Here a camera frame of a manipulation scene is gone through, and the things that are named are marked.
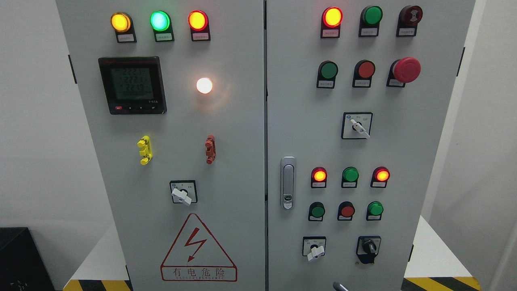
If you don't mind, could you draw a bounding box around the red indicator light top right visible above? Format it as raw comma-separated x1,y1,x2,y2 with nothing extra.
321,6,343,39

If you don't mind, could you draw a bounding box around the black digital power meter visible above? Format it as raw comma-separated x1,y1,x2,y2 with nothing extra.
98,56,167,115

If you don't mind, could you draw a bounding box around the black box at left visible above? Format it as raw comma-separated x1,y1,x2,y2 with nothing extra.
0,227,54,291

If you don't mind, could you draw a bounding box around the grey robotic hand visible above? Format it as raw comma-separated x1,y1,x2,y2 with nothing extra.
332,282,348,291

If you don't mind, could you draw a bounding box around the red terminal connector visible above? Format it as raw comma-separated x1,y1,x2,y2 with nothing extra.
205,135,216,164

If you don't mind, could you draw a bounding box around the green indicator light top right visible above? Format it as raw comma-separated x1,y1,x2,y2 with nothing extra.
358,6,383,37

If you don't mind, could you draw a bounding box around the yellow indicator light top left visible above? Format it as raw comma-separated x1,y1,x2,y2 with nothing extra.
111,12,137,44

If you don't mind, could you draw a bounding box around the black knob selector switch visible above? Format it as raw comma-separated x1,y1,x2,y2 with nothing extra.
356,236,382,264

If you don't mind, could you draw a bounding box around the red emergency stop mushroom button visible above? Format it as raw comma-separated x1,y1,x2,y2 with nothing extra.
386,57,421,88

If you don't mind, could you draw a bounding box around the silver door handle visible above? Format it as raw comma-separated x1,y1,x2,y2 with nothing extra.
280,156,296,210

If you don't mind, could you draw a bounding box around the red lit indicator lower left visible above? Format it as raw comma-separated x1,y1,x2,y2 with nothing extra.
311,167,327,188

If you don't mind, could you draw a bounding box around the green indicator light top left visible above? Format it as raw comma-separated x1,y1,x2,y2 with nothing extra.
149,11,175,42

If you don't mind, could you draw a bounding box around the white platform with hazard stripes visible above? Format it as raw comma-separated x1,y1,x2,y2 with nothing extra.
64,217,481,291

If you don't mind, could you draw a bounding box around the red lit indicator lower right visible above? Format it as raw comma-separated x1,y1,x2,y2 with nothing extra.
370,166,390,188

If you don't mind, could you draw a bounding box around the white selector switch left door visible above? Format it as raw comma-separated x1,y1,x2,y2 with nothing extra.
170,180,198,206

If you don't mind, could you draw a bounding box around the red electric hazard warning sticker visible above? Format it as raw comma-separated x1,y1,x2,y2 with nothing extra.
160,213,237,282

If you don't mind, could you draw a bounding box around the green indicator lower middle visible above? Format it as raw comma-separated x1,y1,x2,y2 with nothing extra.
341,167,359,188

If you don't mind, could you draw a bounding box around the red push button lower middle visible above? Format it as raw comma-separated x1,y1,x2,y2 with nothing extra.
337,201,355,221

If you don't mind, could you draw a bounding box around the dark red buzzer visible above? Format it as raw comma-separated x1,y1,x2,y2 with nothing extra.
396,5,423,37

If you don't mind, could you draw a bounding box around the grey electrical cabinet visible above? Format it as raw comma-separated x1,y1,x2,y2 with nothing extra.
57,0,475,291

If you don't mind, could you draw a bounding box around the red lit indicator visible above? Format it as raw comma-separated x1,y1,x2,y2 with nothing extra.
370,166,390,188
311,167,327,188

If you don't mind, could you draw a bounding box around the red indicator light top left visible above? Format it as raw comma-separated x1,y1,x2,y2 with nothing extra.
188,10,211,41

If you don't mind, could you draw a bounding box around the red indicator light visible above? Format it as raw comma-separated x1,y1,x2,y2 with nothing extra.
188,10,211,41
321,6,343,39

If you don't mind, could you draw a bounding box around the green indicator light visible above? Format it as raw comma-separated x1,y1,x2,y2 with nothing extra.
149,11,175,42
358,6,383,37

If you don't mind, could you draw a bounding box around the white selector switch upper right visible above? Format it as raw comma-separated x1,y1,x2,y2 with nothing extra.
341,112,373,139

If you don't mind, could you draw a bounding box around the white glowing indicator light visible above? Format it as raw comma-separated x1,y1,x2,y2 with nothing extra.
196,77,214,94

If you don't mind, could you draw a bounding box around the white selector switch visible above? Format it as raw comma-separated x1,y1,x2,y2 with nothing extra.
341,112,373,139
302,236,326,263

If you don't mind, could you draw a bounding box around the green push button upper row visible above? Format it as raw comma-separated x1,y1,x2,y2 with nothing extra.
316,60,338,89

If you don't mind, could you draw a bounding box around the yellow terminal connector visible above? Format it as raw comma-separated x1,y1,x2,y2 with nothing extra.
137,135,153,165

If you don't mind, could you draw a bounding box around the white selector switch bottom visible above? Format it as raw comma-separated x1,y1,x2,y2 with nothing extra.
302,236,326,263

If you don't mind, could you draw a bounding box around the red push button upper row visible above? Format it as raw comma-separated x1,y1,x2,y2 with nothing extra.
352,59,376,88

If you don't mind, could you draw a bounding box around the green push button lower right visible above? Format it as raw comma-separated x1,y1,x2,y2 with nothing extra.
366,201,384,221

